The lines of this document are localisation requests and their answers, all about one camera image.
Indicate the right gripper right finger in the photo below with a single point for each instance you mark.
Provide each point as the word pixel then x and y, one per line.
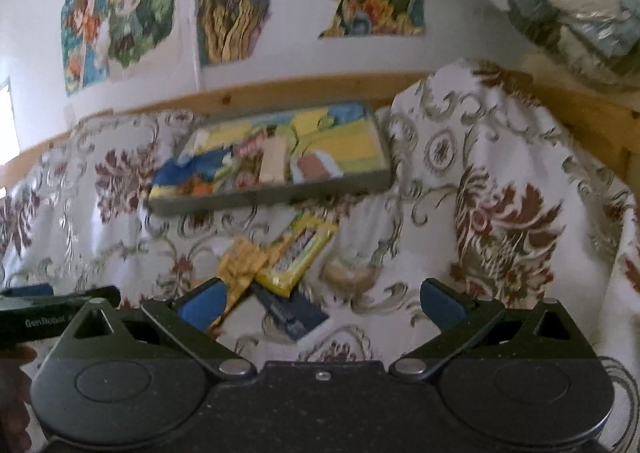
pixel 463 322

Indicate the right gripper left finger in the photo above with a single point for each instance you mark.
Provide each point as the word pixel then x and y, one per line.
pixel 185 322

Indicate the gold foil snack pouch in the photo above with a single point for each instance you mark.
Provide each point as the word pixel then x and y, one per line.
pixel 237 269

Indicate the dark blue packet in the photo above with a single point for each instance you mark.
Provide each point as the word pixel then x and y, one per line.
pixel 295 315

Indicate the yellow green snack packet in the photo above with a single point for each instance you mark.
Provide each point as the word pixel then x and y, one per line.
pixel 293 252

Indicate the blue rimmed fried snack bag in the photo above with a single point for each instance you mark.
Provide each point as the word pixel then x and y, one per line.
pixel 185 178

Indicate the grey tray with painting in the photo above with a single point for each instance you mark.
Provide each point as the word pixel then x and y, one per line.
pixel 348 131

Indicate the white rice cracker bar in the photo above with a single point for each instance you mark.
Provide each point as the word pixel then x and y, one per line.
pixel 272 170

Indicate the red label braised egg pack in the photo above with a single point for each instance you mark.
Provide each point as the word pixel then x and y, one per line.
pixel 247 162

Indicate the sausage pack blue white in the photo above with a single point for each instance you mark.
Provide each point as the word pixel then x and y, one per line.
pixel 317 165

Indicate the person left hand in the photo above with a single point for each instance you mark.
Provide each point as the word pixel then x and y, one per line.
pixel 15 397

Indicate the round pastry in clear wrap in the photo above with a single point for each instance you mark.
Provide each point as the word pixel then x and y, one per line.
pixel 349 275

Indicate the floral white bed cover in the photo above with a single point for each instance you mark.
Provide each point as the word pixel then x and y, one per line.
pixel 491 195

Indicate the orange hair girl poster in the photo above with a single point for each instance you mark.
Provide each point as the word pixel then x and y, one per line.
pixel 84 34

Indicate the blond boy painting poster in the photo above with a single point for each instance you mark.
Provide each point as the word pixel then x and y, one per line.
pixel 143 36

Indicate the window frame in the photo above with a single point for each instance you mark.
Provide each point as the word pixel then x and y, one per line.
pixel 9 145

